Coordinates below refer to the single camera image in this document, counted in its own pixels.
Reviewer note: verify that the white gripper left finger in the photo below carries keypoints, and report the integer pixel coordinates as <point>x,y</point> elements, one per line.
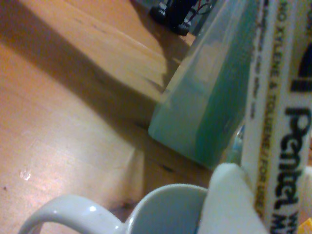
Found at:
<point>226,207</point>

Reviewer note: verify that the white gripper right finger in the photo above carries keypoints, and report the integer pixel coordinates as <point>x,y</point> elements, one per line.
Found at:
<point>307,190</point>

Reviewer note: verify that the white marker with black cap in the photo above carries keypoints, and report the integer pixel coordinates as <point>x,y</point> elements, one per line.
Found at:
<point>275,122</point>

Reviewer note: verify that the black leader arm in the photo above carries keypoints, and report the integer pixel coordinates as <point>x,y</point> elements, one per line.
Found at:
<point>175,14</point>

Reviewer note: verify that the white mug with green pattern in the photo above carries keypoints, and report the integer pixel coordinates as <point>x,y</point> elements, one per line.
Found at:
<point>158,212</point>

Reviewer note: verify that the translucent green plastic container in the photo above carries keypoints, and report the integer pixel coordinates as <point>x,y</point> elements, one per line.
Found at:
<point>207,97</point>

